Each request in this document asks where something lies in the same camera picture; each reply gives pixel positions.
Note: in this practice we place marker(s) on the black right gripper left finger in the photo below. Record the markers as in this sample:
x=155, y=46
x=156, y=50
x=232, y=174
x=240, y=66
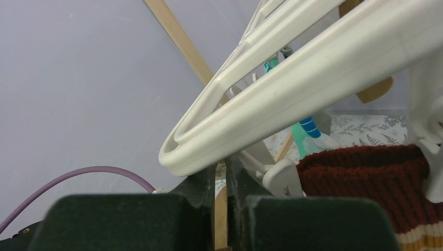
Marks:
x=123, y=222

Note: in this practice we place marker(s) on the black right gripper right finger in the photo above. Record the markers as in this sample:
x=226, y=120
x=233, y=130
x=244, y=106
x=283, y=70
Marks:
x=271, y=223

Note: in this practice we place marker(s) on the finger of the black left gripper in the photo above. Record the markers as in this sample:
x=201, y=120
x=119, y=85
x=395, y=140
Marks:
x=240, y=185
x=199, y=191

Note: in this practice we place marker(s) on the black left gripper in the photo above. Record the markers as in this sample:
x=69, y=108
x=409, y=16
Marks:
x=21, y=240

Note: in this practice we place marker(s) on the white plastic clip hanger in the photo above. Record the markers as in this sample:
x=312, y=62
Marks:
x=371, y=42

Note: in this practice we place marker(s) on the teal patterned sock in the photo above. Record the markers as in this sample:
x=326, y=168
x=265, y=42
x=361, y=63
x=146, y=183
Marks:
x=309, y=139

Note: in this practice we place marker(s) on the maroon olive striped sock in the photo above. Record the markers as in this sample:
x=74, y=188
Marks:
x=392, y=176

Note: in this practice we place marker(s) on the wooden drying rack frame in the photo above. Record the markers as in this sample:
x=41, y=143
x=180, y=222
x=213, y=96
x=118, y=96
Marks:
x=187, y=45

